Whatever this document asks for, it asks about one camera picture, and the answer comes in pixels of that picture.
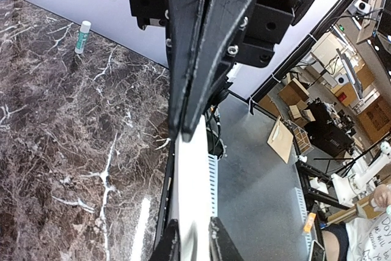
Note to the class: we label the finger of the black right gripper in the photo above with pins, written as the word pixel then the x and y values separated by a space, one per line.
pixel 185 18
pixel 222 19

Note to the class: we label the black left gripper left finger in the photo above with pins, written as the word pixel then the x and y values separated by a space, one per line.
pixel 168 248

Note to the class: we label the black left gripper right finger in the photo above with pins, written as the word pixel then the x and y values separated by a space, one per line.
pixel 221 245

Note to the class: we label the small white-capped glue bottle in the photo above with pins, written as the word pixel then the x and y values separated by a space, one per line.
pixel 82 36

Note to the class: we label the black front rail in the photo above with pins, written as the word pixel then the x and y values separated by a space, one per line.
pixel 164 207

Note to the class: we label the white slotted cable duct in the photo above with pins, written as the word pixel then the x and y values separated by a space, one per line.
pixel 213 170

